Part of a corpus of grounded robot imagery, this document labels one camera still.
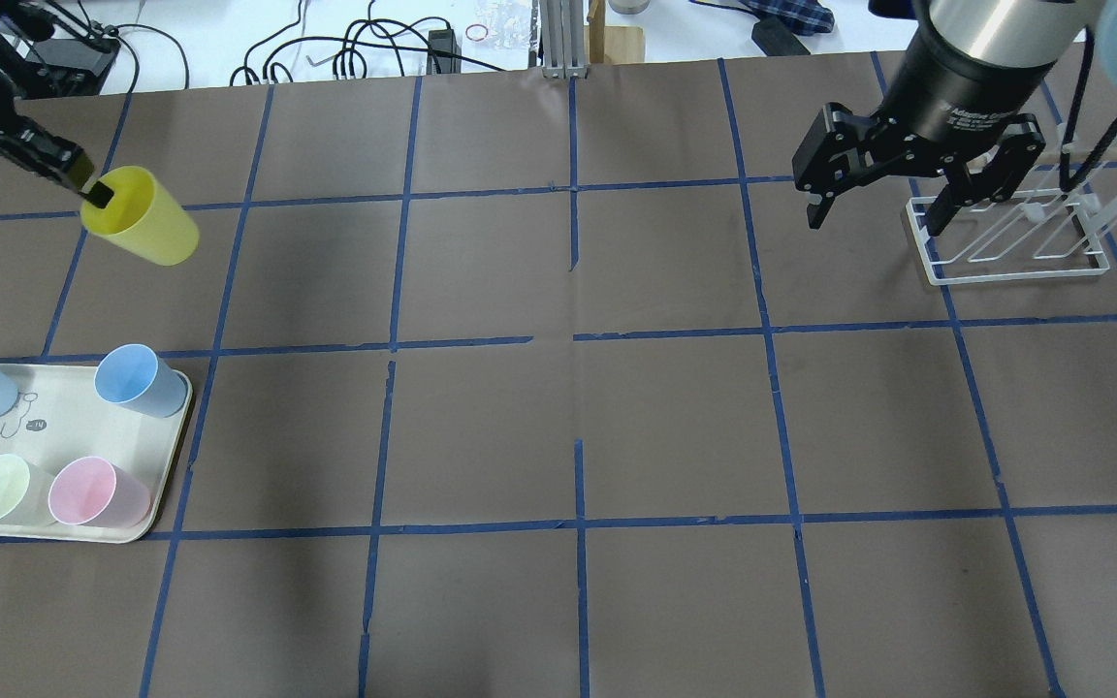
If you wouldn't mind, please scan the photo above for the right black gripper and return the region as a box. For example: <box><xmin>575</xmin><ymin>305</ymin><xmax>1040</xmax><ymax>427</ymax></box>
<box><xmin>790</xmin><ymin>28</ymin><xmax>1049</xmax><ymax>238</ymax></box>

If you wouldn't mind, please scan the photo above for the yellow plastic cup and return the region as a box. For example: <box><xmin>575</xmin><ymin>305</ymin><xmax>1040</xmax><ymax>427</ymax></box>
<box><xmin>80</xmin><ymin>165</ymin><xmax>200</xmax><ymax>267</ymax></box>

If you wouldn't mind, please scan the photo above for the light blue cup far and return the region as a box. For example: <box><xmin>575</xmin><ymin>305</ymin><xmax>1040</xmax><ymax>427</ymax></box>
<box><xmin>94</xmin><ymin>344</ymin><xmax>189</xmax><ymax>419</ymax></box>

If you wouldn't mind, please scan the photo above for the pink plastic cup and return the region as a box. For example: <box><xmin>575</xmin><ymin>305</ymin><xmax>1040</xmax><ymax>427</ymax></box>
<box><xmin>46</xmin><ymin>456</ymin><xmax>152</xmax><ymax>529</ymax></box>

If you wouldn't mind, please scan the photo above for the pale green cup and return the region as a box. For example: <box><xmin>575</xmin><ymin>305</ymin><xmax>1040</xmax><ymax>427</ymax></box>
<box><xmin>0</xmin><ymin>455</ymin><xmax>56</xmax><ymax>526</ymax></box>

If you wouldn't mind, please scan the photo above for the blue checkered folded umbrella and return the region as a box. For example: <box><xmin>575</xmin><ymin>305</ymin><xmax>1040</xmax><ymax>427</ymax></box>
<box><xmin>741</xmin><ymin>0</ymin><xmax>836</xmax><ymax>37</ymax></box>

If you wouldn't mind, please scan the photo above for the black phone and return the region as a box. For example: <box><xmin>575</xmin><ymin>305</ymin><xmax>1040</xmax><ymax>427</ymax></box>
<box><xmin>750</xmin><ymin>15</ymin><xmax>811</xmax><ymax>57</ymax></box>

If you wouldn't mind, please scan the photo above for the wooden mug tree stand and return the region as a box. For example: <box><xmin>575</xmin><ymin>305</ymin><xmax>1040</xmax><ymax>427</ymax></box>
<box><xmin>585</xmin><ymin>1</ymin><xmax>646</xmax><ymax>65</ymax></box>

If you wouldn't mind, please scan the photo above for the black power adapter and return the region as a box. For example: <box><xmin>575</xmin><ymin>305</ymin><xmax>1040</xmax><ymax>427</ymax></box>
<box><xmin>426</xmin><ymin>28</ymin><xmax>462</xmax><ymax>75</ymax></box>

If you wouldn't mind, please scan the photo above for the white wire cup rack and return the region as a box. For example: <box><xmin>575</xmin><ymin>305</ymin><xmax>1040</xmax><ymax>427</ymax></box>
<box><xmin>903</xmin><ymin>136</ymin><xmax>1117</xmax><ymax>286</ymax></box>

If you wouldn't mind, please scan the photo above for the aluminium frame post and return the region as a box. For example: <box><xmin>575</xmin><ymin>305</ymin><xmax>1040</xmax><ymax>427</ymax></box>
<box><xmin>533</xmin><ymin>1</ymin><xmax>589</xmax><ymax>79</ymax></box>

